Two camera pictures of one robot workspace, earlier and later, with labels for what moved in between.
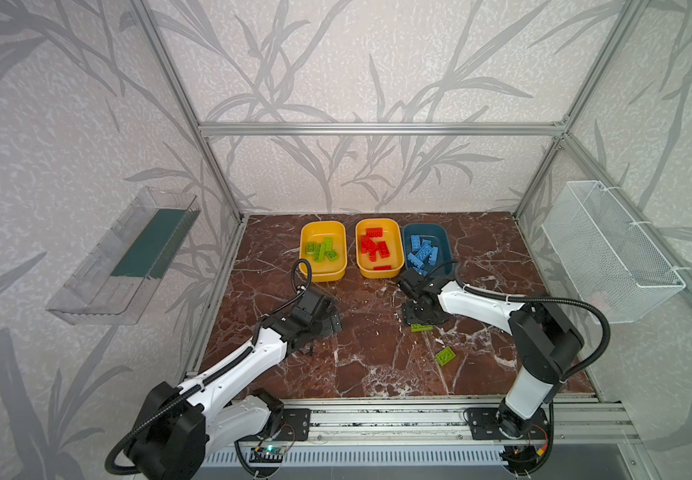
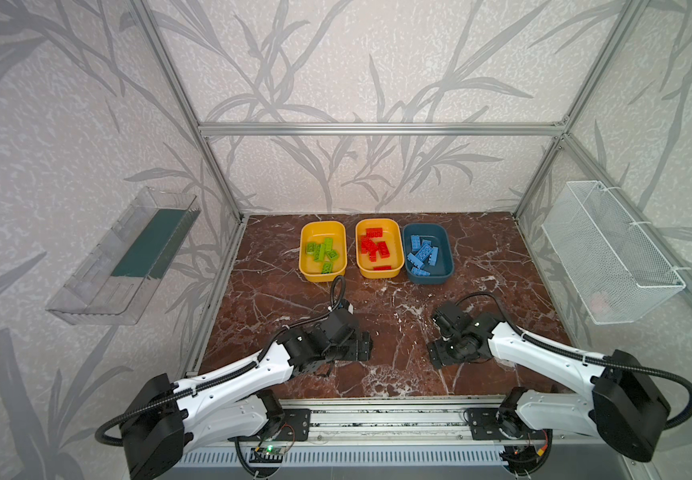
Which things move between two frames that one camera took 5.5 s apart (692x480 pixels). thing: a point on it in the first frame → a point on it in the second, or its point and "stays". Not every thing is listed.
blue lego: x=433 y=257 stays
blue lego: x=425 y=250 stays
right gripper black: x=417 y=312 → x=439 y=353
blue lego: x=415 y=260 stays
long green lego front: x=322 y=248 stays
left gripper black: x=327 y=321 → x=361 y=348
